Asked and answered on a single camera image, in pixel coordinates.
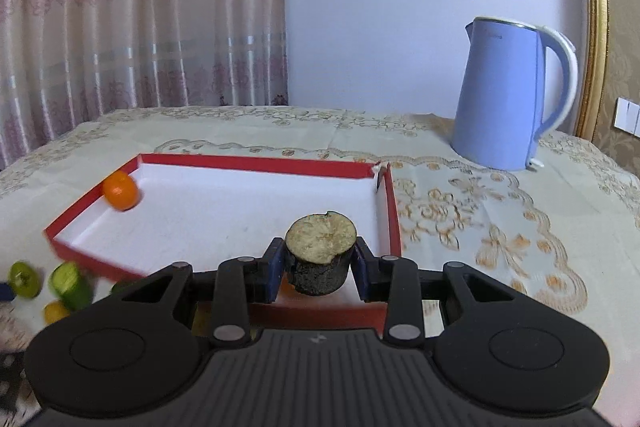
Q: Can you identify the blue electric kettle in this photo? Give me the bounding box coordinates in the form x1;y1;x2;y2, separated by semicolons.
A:
450;16;578;171

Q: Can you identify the red white shallow box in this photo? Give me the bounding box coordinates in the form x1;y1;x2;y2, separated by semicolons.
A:
43;152;404;333

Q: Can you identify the gold mirror frame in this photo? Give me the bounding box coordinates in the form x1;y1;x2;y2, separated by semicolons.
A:
575;0;610;141

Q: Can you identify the orange tangerine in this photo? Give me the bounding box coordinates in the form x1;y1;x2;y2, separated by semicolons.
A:
102;170;140;211

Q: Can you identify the dark sugarcane piece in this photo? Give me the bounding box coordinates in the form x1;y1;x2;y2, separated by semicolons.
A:
284;211;357;297

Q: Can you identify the green cucumber piece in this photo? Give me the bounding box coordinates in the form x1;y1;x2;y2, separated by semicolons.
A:
49;261;93;312

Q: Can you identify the cream embroidered tablecloth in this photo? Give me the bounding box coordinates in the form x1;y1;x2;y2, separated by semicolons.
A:
0;105;640;388

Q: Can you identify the green round fruit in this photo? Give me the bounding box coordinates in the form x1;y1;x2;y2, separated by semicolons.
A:
9;261;42;299

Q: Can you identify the white wall switch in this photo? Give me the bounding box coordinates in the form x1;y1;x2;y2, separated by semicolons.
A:
613;98;640;138

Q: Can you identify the pink patterned curtain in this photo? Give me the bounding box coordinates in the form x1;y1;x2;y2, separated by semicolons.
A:
1;0;288;165

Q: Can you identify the small yellow fruit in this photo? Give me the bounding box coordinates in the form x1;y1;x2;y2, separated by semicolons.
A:
42;300;70;325

